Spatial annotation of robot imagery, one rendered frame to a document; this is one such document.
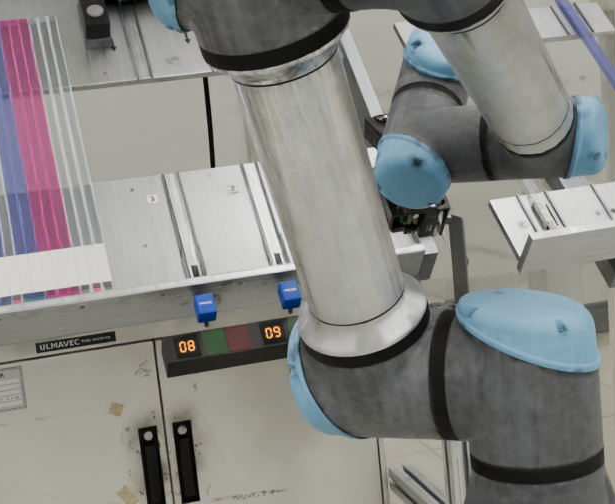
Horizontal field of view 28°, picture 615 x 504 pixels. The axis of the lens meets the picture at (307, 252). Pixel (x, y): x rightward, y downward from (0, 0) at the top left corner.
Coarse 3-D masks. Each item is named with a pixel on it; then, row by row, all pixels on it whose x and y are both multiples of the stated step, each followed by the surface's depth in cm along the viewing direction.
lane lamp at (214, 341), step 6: (210, 330) 157; (216, 330) 157; (222, 330) 157; (204, 336) 156; (210, 336) 156; (216, 336) 156; (222, 336) 157; (204, 342) 156; (210, 342) 156; (216, 342) 156; (222, 342) 156; (210, 348) 155; (216, 348) 155; (222, 348) 156; (210, 354) 155
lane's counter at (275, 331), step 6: (264, 324) 158; (270, 324) 158; (276, 324) 159; (282, 324) 159; (264, 330) 158; (270, 330) 158; (276, 330) 158; (282, 330) 158; (264, 336) 157; (270, 336) 157; (276, 336) 158; (282, 336) 158; (264, 342) 157; (270, 342) 157; (276, 342) 157
